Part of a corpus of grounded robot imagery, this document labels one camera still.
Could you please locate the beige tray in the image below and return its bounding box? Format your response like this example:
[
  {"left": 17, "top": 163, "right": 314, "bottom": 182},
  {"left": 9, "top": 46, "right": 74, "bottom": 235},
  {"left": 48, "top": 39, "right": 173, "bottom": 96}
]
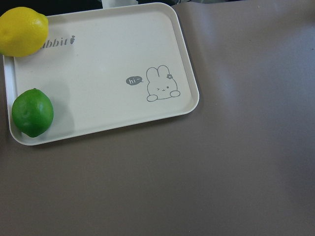
[{"left": 3, "top": 3, "right": 199, "bottom": 146}]

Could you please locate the lime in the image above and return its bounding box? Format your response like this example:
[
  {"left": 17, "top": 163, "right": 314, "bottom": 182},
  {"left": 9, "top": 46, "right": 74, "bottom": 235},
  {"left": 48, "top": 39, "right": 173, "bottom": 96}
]
[{"left": 11, "top": 88, "right": 54, "bottom": 138}]

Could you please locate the yellow lemon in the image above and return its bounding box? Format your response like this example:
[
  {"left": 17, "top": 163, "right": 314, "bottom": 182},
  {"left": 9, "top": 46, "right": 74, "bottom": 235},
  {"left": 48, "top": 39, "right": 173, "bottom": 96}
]
[{"left": 0, "top": 7, "right": 49, "bottom": 57}]

